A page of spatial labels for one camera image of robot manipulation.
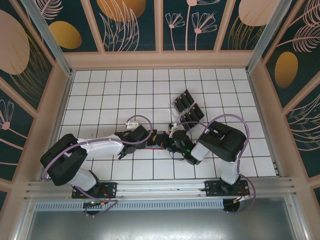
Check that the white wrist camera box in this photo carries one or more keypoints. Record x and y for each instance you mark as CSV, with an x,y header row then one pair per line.
x,y
173,130
132,124

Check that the tray of black blocks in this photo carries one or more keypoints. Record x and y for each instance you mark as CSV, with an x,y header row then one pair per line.
x,y
175,112

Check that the black credit card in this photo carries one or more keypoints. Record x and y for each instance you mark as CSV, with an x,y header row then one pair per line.
x,y
178,105
187,95
193,114
182,100
198,111
187,118
190,125

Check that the aluminium frame post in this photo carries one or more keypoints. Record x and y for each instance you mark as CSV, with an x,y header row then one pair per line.
x,y
50,37
265,37

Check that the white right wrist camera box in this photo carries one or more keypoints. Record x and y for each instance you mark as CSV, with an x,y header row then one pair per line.
x,y
173,130

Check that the steel sheet panel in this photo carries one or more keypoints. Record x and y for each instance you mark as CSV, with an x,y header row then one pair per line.
x,y
160,225

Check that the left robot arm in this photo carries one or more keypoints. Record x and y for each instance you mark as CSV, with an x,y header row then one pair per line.
x,y
100,147

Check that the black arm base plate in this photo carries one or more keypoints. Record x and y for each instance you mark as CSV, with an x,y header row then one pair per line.
x,y
212,188
110,188

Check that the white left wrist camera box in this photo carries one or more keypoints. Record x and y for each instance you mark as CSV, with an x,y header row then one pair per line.
x,y
132,124

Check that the aluminium mounting rail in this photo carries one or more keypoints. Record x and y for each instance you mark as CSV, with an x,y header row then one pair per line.
x,y
160,186

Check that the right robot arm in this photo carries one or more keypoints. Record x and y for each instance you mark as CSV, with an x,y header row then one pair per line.
x,y
225,140

